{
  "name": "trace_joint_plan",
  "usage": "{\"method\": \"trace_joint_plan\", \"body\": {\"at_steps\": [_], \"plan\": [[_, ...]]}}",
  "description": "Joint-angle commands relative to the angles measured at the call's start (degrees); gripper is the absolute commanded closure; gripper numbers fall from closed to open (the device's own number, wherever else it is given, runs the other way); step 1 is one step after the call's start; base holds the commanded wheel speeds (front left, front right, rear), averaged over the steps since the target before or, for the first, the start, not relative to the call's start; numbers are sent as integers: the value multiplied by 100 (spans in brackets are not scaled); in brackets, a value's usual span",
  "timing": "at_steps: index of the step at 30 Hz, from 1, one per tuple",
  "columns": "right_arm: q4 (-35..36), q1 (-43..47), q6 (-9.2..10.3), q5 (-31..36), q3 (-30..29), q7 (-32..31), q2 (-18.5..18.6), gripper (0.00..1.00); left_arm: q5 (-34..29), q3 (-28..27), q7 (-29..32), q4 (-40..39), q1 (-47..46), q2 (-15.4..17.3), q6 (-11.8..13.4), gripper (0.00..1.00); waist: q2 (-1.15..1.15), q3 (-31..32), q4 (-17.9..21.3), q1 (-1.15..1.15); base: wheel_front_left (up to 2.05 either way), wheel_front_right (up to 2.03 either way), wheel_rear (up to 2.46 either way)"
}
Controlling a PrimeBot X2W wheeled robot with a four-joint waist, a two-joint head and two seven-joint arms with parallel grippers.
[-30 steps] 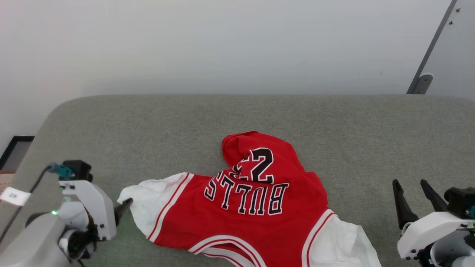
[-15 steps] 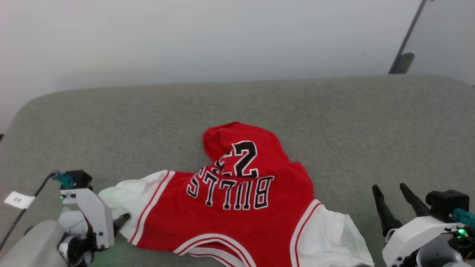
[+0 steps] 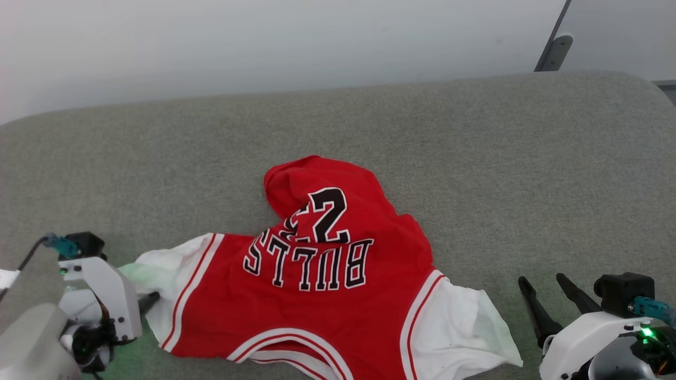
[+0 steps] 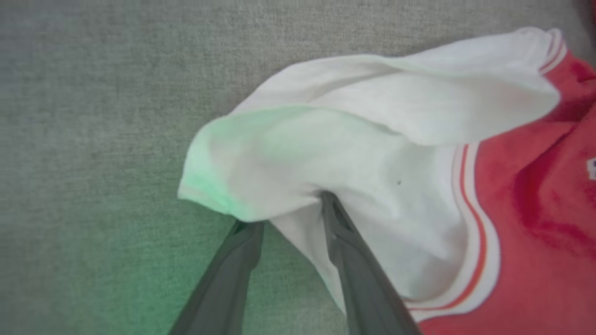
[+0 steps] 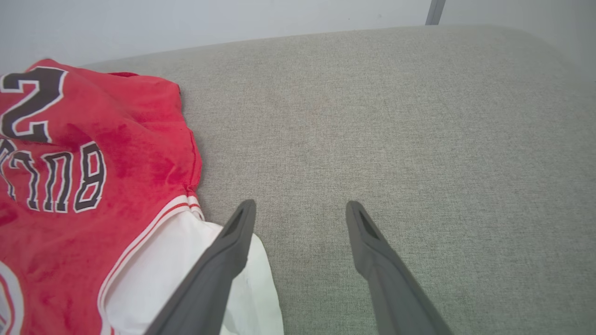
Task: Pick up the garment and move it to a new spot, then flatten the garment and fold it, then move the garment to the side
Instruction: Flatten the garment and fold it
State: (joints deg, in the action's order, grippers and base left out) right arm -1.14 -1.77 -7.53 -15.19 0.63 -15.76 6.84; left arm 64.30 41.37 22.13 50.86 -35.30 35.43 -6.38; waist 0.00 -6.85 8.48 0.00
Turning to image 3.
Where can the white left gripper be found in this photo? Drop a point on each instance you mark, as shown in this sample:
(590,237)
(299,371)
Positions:
(113,293)

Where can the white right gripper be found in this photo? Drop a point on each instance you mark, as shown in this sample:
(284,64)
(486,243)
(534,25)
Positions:
(581,338)

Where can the red and white Bulls jersey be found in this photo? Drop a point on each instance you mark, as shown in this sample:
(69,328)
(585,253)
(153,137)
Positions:
(317,306)

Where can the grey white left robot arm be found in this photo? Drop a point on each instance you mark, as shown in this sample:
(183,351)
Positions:
(29,327)

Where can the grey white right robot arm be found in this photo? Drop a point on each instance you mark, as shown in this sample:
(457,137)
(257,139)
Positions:
(628,359)

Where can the grey fabric sofa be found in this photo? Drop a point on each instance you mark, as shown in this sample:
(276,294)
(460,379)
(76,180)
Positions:
(475,148)

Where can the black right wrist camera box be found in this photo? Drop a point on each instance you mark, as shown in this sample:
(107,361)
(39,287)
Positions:
(623,293)

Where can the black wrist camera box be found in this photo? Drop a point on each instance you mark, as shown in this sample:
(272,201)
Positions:
(623,293)
(87,244)

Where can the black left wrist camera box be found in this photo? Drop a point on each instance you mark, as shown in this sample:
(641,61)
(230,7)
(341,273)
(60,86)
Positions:
(87,244)

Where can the grey metal frame bracket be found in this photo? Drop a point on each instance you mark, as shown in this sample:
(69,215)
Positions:
(555,53)

